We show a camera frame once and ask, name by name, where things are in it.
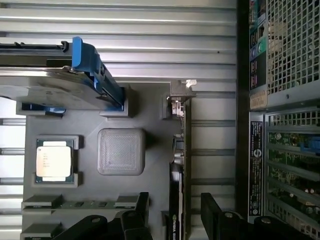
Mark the green ram stick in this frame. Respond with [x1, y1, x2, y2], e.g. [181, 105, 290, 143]
[57, 200, 118, 210]

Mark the black nvidia graphics card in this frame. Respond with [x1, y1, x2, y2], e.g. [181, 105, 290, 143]
[168, 79, 198, 240]

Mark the grey 3d-printed parts rack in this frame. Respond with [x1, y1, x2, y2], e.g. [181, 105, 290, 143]
[15, 80, 193, 240]

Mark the silver cpu chip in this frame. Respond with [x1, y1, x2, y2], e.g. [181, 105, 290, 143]
[35, 138, 75, 184]

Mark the black open pc case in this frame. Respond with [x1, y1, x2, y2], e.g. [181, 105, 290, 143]
[235, 0, 320, 240]

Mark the hard disk with blue caddy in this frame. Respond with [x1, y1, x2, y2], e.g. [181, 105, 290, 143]
[0, 36, 126, 112]

